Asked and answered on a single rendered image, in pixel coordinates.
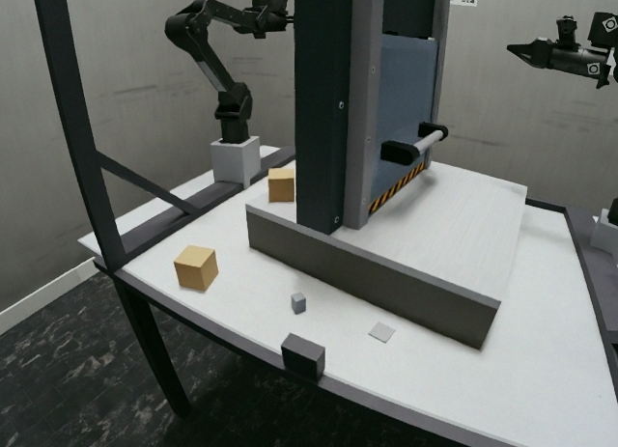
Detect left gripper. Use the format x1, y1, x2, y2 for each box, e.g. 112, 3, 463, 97
270, 13, 295, 32

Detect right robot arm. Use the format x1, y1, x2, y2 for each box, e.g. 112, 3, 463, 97
555, 12, 618, 226

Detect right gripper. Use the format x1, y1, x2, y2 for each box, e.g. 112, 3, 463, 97
507, 37, 584, 74

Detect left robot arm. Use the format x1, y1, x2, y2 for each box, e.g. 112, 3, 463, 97
165, 0, 288, 145

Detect brown cardboard box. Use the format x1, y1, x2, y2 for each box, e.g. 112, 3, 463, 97
267, 169, 295, 202

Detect tan cardboard box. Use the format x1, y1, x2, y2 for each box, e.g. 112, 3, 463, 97
173, 244, 219, 292

